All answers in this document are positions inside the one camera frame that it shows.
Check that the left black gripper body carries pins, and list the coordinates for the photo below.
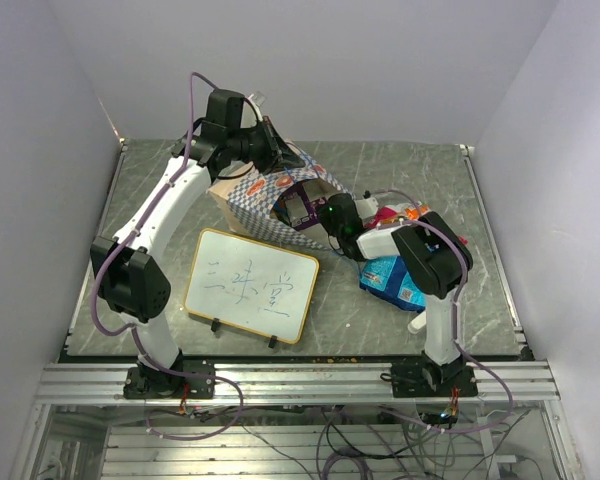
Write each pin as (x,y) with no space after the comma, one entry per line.
(260,146)

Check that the blue checkered paper bag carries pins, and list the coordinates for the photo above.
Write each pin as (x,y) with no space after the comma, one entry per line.
(250,203)

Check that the purple snack packet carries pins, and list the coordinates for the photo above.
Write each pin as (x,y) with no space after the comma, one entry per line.
(302,202)

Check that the pink snack packet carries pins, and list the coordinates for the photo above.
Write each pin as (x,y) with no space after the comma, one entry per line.
(384,216)

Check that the teal snack packet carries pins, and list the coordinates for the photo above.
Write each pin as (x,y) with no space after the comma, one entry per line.
(388,279)

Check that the orange snack packet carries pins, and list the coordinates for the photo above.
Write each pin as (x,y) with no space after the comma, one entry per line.
(409,211)

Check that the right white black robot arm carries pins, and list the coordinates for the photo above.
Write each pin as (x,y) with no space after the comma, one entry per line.
(436,260)

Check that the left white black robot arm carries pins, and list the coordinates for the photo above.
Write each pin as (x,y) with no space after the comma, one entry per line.
(130,290)

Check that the white whiteboard eraser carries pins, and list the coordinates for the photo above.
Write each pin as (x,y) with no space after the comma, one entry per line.
(418,324)

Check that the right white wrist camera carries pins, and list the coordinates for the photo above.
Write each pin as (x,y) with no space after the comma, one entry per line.
(367,206)

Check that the small whiteboard with yellow frame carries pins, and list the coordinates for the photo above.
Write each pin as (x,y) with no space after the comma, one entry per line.
(252,286)

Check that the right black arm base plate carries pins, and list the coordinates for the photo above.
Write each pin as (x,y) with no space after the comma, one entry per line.
(420,377)

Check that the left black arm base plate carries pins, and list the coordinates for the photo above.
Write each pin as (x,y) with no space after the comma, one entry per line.
(144,383)

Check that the aluminium extrusion rail frame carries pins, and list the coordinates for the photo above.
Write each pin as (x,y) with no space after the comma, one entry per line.
(277,384)

